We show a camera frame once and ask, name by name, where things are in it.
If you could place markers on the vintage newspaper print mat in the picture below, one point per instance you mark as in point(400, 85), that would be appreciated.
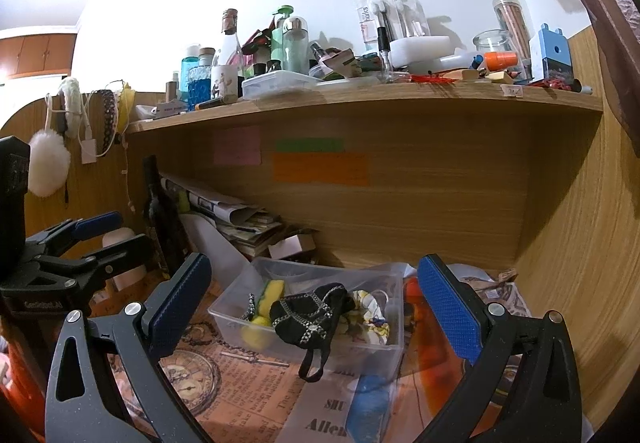
point(238, 395)

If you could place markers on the green and yellow sponge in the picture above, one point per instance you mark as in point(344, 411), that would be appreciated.
point(273, 292)

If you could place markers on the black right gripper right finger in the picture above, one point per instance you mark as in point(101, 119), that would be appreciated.
point(544, 403)

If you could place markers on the clear jar with sticks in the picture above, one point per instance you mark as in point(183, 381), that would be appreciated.
point(511, 18)

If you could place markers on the white fluffy pom-pom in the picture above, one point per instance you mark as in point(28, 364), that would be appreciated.
point(49, 163)

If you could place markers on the small cardboard box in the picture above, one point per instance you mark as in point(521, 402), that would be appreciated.
point(292, 245)

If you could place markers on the white rectangular tray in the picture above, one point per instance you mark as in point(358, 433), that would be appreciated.
point(276, 82)

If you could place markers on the green spray bottle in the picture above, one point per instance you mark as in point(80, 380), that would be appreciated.
point(277, 47)

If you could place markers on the orange sticky note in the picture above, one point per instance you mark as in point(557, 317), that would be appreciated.
point(339, 168)

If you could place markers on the wooden shelf board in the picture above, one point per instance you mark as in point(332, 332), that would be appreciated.
point(402, 99)

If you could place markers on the dark glass bottle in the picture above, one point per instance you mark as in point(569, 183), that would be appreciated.
point(161, 214)

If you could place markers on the black chain-print fabric scrunchie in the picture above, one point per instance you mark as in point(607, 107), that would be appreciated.
point(309, 321)

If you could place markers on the brown curtain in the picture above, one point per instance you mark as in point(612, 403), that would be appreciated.
point(605, 22)

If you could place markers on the white ceramic mug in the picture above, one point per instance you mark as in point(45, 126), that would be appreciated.
point(225, 82)

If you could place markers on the green sticky note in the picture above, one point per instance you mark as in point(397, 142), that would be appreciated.
point(309, 145)

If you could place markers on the colour newspaper sheet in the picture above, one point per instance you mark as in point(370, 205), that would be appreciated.
point(400, 372)

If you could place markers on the white patterned fabric scrunchie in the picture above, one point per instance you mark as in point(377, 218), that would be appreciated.
point(366, 323)

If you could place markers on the orange capped tube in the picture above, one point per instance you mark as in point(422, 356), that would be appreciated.
point(495, 61)

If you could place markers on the clear plastic storage box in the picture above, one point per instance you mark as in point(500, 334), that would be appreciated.
point(237, 306)

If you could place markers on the blue box on shelf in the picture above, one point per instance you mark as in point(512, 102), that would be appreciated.
point(550, 56)

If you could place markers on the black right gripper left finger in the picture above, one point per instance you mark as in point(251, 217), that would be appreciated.
point(83, 402)

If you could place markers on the stack of rolled newspapers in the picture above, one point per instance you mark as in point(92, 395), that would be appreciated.
point(250, 229)

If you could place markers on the pink sticky note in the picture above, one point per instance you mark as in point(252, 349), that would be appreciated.
point(241, 146)

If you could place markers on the white pump dispenser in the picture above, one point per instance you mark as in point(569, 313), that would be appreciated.
point(375, 14)

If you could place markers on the blue liquid bottle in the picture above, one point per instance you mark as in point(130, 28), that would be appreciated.
point(195, 76)

